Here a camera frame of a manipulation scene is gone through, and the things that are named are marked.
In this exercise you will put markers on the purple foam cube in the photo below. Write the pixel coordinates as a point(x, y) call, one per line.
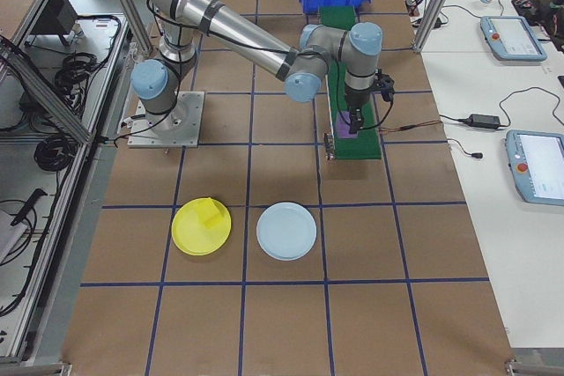
point(343, 129)

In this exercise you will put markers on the yellow foam cube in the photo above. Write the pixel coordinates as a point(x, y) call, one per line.
point(211, 213)

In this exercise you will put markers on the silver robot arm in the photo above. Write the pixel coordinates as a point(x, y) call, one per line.
point(247, 37)

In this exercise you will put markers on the light blue plate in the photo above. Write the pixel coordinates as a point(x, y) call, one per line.
point(286, 230)

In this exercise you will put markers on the yellow plate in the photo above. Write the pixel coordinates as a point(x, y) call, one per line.
point(194, 235)

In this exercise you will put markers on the green conveyor belt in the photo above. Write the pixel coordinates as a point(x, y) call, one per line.
point(357, 147)

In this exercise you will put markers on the black power adapter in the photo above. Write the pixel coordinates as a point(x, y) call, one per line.
point(484, 120)

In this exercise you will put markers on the blue grey teach pendant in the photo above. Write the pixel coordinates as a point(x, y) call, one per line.
point(539, 164)
point(513, 37)

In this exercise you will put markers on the person in camouflage clothing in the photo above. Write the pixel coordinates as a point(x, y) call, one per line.
point(551, 19)

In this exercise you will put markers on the aluminium corner bar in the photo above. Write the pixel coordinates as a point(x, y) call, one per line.
point(35, 369)
point(533, 367)

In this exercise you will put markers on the aluminium frame post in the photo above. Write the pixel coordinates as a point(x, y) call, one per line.
point(436, 2)

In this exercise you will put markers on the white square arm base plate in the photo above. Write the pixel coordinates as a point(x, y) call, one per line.
point(189, 129)

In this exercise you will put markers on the V-shaped metal bar frame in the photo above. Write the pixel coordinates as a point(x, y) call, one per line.
point(44, 90)

